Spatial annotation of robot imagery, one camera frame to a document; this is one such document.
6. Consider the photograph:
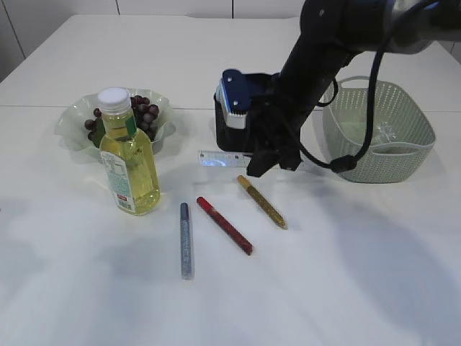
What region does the clear plastic sheet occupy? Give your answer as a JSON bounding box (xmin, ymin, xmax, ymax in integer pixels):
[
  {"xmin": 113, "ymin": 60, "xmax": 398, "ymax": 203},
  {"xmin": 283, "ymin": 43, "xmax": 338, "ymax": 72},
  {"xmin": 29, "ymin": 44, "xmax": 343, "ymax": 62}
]
[{"xmin": 372, "ymin": 121, "xmax": 397, "ymax": 146}]

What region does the green woven plastic basket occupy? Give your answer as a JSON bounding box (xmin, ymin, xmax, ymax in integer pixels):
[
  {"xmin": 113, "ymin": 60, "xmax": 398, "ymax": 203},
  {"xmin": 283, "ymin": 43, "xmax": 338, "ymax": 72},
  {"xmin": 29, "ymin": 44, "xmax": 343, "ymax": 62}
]
[{"xmin": 323, "ymin": 76, "xmax": 436, "ymax": 184}]

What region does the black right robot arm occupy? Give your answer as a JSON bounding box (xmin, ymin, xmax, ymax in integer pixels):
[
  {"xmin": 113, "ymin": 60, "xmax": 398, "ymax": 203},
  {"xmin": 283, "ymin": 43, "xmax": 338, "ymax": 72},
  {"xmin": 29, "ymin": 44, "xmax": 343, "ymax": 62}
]
[{"xmin": 246, "ymin": 1, "xmax": 460, "ymax": 177}]

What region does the blue glitter glue pen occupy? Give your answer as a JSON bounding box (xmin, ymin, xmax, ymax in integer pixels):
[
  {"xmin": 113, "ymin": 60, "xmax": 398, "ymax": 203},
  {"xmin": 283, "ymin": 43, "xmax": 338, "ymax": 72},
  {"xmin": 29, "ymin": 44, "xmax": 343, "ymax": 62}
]
[{"xmin": 179, "ymin": 203, "xmax": 194, "ymax": 280}]

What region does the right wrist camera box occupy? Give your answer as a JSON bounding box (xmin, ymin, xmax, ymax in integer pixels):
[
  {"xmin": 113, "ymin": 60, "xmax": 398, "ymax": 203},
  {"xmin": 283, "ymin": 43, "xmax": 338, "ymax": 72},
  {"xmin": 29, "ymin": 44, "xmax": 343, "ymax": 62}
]
[{"xmin": 215, "ymin": 69, "xmax": 272, "ymax": 130}]

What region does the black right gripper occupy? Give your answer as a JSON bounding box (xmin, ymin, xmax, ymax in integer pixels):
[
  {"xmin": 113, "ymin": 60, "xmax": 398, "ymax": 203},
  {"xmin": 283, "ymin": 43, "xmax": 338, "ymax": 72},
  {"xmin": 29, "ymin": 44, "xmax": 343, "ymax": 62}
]
[{"xmin": 246, "ymin": 75, "xmax": 302, "ymax": 177}]

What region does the gold glitter glue pen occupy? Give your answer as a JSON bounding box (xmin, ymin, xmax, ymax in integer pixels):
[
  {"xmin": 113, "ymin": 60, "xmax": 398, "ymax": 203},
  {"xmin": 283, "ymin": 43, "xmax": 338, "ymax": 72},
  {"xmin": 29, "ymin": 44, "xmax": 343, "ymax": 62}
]
[{"xmin": 237, "ymin": 175, "xmax": 287, "ymax": 229}]

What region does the clear plastic ruler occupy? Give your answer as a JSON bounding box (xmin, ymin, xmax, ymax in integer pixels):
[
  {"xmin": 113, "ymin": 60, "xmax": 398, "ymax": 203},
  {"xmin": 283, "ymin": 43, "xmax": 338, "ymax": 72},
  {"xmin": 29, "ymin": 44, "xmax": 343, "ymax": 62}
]
[{"xmin": 197, "ymin": 150, "xmax": 251, "ymax": 167}]

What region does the pale green wavy plate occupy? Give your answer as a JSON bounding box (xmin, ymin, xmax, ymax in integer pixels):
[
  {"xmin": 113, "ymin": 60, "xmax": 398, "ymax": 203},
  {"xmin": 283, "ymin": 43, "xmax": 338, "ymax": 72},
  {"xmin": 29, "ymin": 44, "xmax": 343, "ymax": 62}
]
[{"xmin": 55, "ymin": 88, "xmax": 176, "ymax": 164}]

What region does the purple grape bunch with leaves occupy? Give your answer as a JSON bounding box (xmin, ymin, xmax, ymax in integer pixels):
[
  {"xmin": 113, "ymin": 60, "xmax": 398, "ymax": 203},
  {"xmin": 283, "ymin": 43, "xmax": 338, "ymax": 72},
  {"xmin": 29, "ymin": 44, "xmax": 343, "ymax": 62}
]
[{"xmin": 84, "ymin": 94, "xmax": 160, "ymax": 148}]

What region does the red glitter glue pen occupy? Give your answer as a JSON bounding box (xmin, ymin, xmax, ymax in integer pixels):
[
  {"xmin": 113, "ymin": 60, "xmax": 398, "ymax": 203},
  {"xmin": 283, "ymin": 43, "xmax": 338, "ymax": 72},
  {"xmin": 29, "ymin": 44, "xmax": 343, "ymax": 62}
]
[{"xmin": 197, "ymin": 196, "xmax": 254, "ymax": 256}]

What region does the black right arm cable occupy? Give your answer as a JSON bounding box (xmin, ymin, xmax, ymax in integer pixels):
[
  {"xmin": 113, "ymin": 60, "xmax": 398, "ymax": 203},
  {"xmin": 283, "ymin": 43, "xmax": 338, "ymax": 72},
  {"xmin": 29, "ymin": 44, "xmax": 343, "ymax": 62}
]
[{"xmin": 287, "ymin": 0, "xmax": 440, "ymax": 173}]

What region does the black mesh pen holder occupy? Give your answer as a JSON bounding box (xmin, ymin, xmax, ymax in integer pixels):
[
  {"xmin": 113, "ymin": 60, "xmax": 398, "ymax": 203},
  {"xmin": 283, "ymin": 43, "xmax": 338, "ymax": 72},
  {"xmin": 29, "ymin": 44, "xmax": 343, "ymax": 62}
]
[{"xmin": 213, "ymin": 93, "xmax": 255, "ymax": 154}]

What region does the yellow liquid plastic bottle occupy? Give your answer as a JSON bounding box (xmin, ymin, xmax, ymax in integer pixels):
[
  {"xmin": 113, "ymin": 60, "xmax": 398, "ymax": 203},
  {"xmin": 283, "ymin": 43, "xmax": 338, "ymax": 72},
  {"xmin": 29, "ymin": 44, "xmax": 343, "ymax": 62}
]
[{"xmin": 97, "ymin": 87, "xmax": 160, "ymax": 216}]

